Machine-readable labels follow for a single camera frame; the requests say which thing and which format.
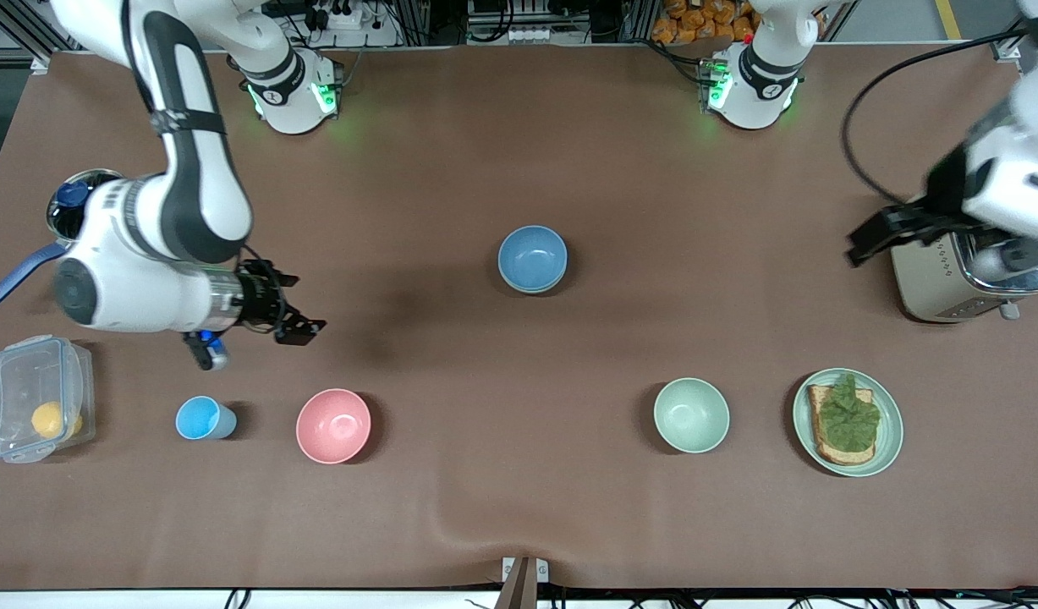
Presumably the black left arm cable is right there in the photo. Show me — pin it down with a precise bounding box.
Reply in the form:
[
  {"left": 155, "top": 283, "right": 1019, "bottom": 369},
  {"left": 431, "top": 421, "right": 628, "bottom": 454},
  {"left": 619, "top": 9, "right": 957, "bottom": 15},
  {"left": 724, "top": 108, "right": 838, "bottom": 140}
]
[{"left": 842, "top": 30, "right": 1029, "bottom": 209}]

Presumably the brown wooden bar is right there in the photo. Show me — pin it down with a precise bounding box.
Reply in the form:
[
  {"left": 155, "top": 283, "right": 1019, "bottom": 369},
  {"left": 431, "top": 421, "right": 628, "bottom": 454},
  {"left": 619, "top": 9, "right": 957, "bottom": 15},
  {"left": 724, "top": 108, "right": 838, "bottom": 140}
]
[{"left": 495, "top": 558, "right": 540, "bottom": 609}]

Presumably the brown table cloth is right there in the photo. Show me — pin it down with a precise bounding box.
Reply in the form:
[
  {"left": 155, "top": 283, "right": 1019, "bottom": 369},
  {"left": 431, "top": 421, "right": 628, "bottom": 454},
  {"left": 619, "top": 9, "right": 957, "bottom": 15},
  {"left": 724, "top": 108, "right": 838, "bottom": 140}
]
[{"left": 0, "top": 42, "right": 1038, "bottom": 591}]

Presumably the blue bowl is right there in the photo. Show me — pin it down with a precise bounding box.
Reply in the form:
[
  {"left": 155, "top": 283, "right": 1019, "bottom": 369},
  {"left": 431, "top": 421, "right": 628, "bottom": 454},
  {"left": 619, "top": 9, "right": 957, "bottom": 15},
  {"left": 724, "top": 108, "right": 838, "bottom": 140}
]
[{"left": 498, "top": 225, "right": 568, "bottom": 290}]

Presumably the silver toaster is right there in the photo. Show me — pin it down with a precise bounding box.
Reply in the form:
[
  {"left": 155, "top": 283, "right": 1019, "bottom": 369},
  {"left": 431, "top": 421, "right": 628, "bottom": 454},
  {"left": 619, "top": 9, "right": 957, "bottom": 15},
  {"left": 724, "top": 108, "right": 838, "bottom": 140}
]
[{"left": 891, "top": 228, "right": 1038, "bottom": 325}]

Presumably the clear plastic lidded container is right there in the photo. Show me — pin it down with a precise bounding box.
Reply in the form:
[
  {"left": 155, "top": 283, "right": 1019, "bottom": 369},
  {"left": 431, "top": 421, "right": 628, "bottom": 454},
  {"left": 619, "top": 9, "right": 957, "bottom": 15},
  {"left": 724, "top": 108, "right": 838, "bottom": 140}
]
[{"left": 0, "top": 335, "right": 96, "bottom": 464}]

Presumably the bag of orange snacks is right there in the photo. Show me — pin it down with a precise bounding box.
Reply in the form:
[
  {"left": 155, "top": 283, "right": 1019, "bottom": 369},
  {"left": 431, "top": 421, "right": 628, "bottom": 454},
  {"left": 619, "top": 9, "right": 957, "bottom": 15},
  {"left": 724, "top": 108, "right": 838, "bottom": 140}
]
[{"left": 651, "top": 0, "right": 761, "bottom": 45}]

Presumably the pan lid blue knob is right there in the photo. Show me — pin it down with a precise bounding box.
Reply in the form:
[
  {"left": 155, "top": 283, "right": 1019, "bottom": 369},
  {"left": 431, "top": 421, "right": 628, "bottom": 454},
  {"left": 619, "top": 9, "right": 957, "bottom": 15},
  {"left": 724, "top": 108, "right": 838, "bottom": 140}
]
[{"left": 49, "top": 172, "right": 118, "bottom": 238}]

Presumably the light green plate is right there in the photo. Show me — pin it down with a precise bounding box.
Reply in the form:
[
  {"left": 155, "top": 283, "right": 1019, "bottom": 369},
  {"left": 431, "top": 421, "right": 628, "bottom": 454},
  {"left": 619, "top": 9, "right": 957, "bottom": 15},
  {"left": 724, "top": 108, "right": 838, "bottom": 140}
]
[{"left": 793, "top": 368, "right": 904, "bottom": 478}]

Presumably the green lettuce leaf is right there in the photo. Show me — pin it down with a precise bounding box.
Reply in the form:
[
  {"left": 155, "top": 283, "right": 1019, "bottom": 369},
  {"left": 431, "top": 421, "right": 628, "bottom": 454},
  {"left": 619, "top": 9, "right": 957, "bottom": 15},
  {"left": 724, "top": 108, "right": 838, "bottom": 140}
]
[{"left": 819, "top": 375, "right": 881, "bottom": 453}]

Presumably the white power strip with plugs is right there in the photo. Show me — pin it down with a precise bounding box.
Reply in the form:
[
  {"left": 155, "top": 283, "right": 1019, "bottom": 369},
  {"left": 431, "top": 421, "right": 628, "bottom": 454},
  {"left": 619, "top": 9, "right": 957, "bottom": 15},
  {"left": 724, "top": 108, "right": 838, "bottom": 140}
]
[{"left": 311, "top": 0, "right": 369, "bottom": 31}]

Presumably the steel saucepan blue handle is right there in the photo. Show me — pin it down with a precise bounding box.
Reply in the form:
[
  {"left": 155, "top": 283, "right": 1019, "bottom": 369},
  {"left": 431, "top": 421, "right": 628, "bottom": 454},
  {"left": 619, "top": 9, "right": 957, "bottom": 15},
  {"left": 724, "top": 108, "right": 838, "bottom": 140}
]
[{"left": 0, "top": 167, "right": 126, "bottom": 307}]

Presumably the yellow lemon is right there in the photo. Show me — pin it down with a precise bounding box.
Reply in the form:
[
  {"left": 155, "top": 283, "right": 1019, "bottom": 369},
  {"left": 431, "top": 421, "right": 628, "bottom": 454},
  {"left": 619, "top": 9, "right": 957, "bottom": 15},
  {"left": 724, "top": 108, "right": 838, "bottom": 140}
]
[{"left": 31, "top": 402, "right": 84, "bottom": 441}]

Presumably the toast slice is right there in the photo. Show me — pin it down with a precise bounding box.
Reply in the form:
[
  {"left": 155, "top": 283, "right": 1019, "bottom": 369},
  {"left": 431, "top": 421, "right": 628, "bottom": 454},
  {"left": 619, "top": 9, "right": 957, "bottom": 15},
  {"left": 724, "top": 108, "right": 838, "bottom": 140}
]
[{"left": 807, "top": 385, "right": 876, "bottom": 467}]

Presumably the pink bowl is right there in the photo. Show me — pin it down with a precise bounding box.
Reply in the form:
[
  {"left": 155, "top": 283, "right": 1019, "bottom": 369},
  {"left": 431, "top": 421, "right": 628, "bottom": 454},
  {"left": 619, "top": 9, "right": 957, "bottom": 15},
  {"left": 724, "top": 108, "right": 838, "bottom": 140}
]
[{"left": 296, "top": 388, "right": 372, "bottom": 465}]

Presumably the metal table clamp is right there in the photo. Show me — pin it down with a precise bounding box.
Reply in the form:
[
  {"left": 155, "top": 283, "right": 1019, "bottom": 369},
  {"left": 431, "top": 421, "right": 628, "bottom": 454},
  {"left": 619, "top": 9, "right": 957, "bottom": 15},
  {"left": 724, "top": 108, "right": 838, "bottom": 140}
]
[{"left": 502, "top": 557, "right": 550, "bottom": 584}]

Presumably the light blue cup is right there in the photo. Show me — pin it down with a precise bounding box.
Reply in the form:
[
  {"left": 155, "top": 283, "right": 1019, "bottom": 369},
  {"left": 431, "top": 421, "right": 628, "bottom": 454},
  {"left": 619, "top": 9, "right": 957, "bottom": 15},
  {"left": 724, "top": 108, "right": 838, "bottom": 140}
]
[{"left": 175, "top": 396, "right": 238, "bottom": 442}]

